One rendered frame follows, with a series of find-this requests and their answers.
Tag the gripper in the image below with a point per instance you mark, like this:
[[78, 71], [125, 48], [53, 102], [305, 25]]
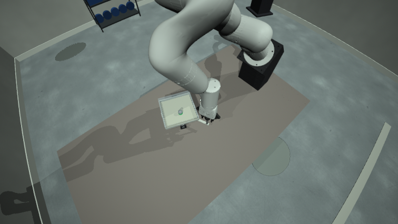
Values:
[[212, 114]]

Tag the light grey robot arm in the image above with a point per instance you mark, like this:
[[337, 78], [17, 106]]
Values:
[[172, 38]]

